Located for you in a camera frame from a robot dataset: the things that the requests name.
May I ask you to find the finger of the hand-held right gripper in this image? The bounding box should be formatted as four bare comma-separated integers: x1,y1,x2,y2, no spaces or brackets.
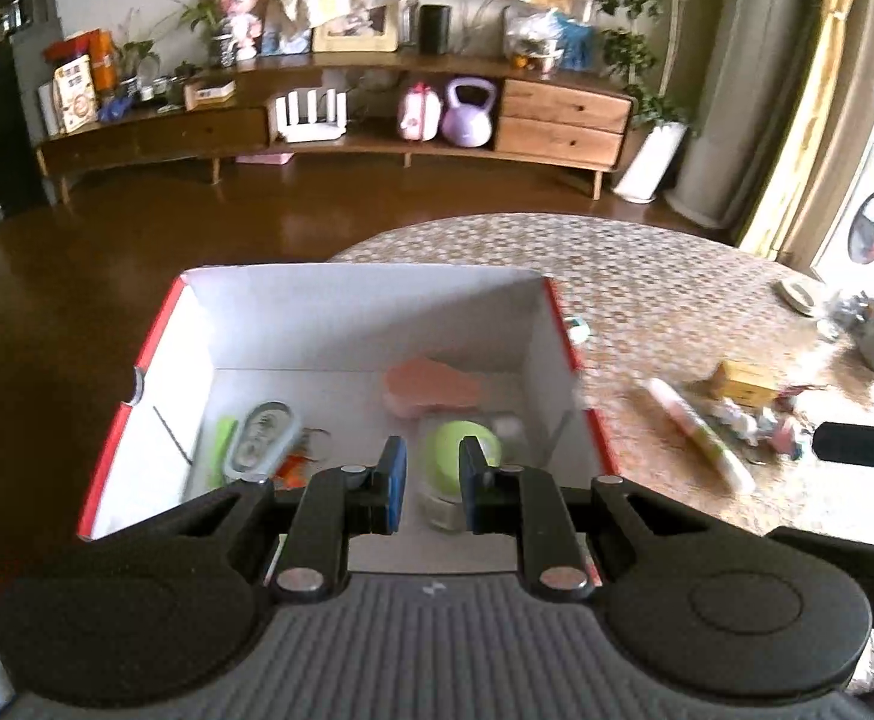
812,420,874,471
767,527,874,602

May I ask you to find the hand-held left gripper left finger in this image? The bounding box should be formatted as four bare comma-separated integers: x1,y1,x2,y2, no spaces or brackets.
174,435,409,602

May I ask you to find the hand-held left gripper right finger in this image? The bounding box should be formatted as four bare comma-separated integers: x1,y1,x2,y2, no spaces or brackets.
458,435,704,602

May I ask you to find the green-lidded white bottle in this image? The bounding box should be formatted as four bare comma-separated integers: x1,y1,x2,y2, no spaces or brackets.
416,420,502,533

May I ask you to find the red keychain toy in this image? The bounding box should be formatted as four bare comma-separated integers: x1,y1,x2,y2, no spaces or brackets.
276,427,331,485

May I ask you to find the pink heart-shaped box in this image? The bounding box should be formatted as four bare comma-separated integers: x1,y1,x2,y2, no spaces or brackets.
383,360,483,417

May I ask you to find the small yellow box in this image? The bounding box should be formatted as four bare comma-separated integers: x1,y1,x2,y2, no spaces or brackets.
709,360,779,407

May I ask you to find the white and green tube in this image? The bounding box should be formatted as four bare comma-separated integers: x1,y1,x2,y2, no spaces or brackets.
645,377,757,496

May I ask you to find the green plastic stick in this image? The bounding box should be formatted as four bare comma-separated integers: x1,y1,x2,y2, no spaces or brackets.
212,418,239,488

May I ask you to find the red cardboard box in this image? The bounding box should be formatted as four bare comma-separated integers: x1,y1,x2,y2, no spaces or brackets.
77,264,625,593

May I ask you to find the clear drinking glass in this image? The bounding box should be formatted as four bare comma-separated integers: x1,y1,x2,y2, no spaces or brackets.
818,292,862,342

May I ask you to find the white small dish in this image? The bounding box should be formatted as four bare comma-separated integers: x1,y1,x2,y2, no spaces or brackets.
776,277,822,316

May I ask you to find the white planter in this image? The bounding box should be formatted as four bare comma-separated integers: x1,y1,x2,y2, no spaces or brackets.
613,122,689,203

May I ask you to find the yellow curtain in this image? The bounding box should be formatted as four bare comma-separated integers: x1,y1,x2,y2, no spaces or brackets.
737,0,869,256

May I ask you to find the purple kettlebell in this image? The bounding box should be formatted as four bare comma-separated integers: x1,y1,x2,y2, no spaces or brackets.
441,77,498,149

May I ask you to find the white router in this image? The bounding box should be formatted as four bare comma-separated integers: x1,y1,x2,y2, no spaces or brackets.
268,88,352,145

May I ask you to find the pink toy suitcase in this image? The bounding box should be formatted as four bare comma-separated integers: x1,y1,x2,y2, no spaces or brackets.
397,82,443,142

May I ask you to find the grey standing air conditioner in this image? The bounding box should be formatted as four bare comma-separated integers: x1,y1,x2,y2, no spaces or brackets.
666,0,806,230

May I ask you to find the wooden media cabinet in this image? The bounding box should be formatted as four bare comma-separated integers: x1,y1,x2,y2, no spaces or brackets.
35,52,637,203

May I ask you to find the white and brown small box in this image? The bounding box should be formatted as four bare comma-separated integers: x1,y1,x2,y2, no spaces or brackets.
184,80,237,110

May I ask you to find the clear plastic bag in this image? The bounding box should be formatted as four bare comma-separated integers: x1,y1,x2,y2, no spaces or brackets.
503,4,565,76

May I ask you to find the blue packet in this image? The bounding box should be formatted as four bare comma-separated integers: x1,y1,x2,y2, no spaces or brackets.
557,15,599,72

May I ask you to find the black cylinder speaker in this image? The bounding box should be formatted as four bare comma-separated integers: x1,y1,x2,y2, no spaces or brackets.
418,5,454,55

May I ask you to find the tall green houseplant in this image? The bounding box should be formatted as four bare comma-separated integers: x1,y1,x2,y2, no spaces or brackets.
594,0,734,128

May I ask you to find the grey cushion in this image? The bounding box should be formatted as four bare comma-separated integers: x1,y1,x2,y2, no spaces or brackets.
399,0,528,57

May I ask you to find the pink doll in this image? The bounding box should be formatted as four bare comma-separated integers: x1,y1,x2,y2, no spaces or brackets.
208,0,265,61

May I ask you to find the brown and white snack bag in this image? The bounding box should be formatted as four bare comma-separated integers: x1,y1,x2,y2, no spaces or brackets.
53,55,100,134

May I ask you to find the small grassy potted plant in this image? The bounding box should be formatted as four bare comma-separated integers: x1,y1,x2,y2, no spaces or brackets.
110,11,160,91

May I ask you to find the small leafy potted plant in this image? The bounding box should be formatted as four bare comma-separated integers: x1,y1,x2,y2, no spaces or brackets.
170,0,235,68

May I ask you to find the black cabinet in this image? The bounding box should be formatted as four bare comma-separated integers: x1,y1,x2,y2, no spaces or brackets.
0,37,52,222

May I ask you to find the red and orange box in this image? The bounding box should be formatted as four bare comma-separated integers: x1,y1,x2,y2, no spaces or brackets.
43,28,119,91

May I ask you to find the cream picture frame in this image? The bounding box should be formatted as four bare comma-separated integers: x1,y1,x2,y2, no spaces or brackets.
312,6,400,53

